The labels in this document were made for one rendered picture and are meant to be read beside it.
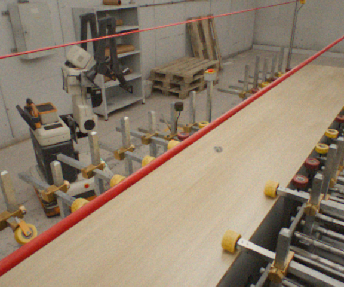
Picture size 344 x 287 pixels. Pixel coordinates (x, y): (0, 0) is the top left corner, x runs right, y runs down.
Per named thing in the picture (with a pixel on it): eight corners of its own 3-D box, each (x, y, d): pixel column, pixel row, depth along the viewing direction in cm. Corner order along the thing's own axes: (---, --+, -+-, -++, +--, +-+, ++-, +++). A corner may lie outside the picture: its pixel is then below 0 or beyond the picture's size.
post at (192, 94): (189, 147, 271) (189, 91, 249) (191, 146, 273) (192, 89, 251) (192, 148, 269) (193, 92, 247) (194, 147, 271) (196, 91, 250)
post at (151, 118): (150, 174, 234) (147, 110, 213) (153, 171, 237) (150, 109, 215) (154, 175, 233) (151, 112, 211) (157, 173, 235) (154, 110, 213)
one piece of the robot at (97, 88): (88, 109, 285) (85, 84, 276) (78, 100, 306) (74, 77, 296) (105, 105, 293) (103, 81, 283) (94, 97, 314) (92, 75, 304)
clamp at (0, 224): (-7, 226, 145) (-10, 217, 143) (21, 210, 155) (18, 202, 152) (0, 232, 142) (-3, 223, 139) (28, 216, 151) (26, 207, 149)
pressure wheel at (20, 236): (20, 248, 138) (10, 232, 138) (36, 237, 144) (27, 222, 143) (24, 246, 134) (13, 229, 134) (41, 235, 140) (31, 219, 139)
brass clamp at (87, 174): (81, 176, 181) (80, 168, 179) (99, 166, 191) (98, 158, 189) (89, 180, 178) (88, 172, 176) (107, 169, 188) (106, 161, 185)
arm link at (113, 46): (104, 17, 261) (110, 18, 253) (111, 17, 264) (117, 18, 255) (109, 71, 280) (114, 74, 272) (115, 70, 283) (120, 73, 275)
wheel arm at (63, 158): (57, 159, 196) (55, 154, 195) (61, 157, 199) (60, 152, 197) (117, 186, 170) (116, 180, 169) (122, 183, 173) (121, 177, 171)
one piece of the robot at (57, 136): (51, 201, 285) (31, 111, 248) (37, 173, 326) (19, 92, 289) (89, 189, 301) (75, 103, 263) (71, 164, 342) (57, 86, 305)
